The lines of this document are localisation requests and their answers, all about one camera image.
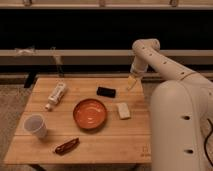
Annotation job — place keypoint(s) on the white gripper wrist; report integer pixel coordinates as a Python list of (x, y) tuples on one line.
[(136, 72)]

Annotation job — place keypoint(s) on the brown snack bar wrapper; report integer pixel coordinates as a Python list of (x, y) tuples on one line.
[(66, 147)]

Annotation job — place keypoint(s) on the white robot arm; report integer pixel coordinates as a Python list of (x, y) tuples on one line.
[(176, 107)]

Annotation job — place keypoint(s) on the white plastic cup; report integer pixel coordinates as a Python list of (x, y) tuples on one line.
[(36, 126)]

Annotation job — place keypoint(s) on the white tube bottle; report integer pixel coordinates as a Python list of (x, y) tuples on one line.
[(56, 95)]

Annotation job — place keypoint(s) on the orange bowl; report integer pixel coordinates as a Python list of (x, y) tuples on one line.
[(90, 114)]

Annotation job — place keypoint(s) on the wooden wall rail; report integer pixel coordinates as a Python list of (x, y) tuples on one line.
[(97, 57)]

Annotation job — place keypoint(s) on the wooden table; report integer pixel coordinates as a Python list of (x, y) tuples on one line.
[(119, 140)]

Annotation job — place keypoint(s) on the white sponge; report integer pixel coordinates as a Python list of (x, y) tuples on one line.
[(123, 110)]

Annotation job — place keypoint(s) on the black eraser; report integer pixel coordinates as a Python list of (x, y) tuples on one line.
[(106, 92)]

